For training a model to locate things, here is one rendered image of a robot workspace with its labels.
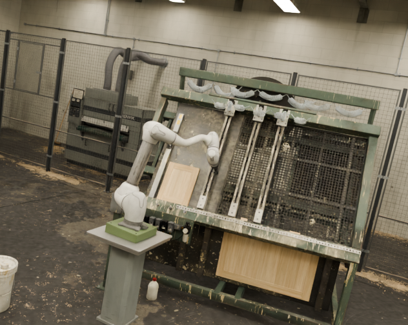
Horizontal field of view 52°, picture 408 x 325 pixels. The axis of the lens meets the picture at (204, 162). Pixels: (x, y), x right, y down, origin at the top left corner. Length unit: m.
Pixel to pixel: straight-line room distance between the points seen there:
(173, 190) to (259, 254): 1.01
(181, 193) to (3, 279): 1.64
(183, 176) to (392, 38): 5.57
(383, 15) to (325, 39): 1.08
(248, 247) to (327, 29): 5.62
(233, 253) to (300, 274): 0.65
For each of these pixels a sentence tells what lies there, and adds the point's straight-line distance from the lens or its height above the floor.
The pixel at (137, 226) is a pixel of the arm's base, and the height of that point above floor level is 0.85.
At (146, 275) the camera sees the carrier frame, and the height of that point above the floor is 0.15.
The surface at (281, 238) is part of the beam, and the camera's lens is 3.76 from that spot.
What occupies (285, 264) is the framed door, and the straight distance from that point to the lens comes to 4.07.
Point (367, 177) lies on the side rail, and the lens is 4.07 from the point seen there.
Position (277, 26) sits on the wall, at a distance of 8.98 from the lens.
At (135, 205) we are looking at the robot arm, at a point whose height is 1.01.
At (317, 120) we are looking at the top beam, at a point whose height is 1.89.
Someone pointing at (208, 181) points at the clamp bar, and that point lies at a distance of 3.97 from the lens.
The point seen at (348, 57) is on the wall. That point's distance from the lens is 8.59.
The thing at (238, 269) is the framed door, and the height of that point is 0.36.
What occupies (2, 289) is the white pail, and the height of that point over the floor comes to 0.20.
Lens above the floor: 1.95
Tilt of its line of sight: 9 degrees down
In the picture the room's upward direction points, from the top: 10 degrees clockwise
